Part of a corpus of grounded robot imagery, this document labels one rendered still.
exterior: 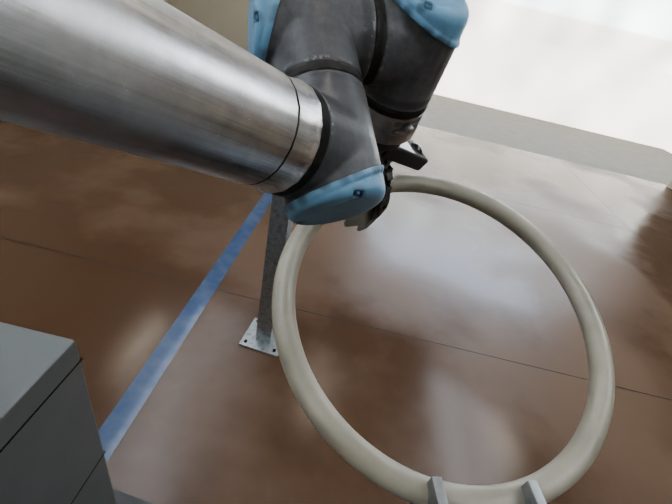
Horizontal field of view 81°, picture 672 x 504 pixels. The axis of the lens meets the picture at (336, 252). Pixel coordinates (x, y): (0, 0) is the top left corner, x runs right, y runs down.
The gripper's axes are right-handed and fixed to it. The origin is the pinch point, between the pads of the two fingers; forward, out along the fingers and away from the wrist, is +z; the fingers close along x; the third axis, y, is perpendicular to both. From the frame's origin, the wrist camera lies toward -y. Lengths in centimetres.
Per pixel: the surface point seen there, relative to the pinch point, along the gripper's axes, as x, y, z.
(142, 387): -25, 53, 130
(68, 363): -7, 54, 34
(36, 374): -4, 58, 28
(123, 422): -13, 62, 123
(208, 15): -533, -146, 270
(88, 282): -97, 65, 154
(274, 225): -50, -14, 78
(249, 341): -28, 4, 140
